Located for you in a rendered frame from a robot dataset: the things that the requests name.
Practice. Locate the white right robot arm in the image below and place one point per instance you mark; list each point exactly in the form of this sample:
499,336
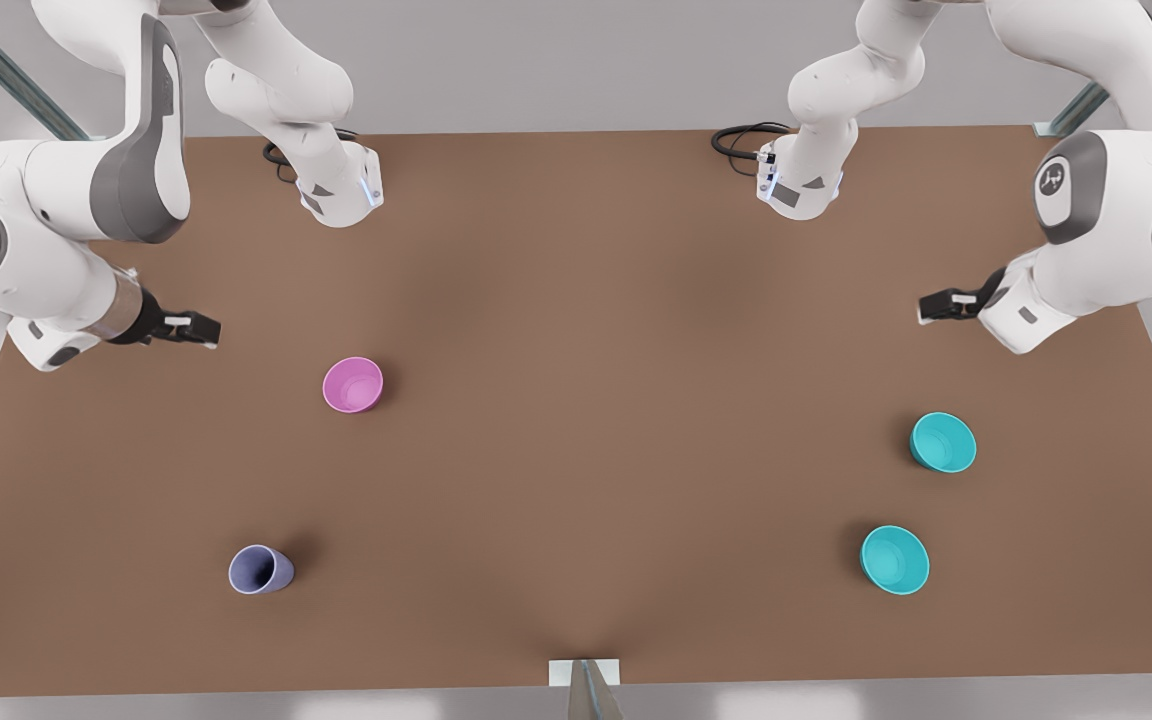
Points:
56,190

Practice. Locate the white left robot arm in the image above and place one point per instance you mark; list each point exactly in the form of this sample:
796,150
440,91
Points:
1116,210

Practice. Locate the teal blue bowl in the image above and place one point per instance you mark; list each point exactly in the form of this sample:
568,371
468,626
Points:
943,442
894,560

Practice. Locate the pink bowl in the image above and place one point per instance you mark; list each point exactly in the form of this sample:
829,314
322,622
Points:
353,385

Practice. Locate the lavender cup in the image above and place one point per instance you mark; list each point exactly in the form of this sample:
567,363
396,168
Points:
260,570

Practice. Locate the silver frame post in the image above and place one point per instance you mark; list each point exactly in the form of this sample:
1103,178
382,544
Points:
588,690
6,72
1106,85

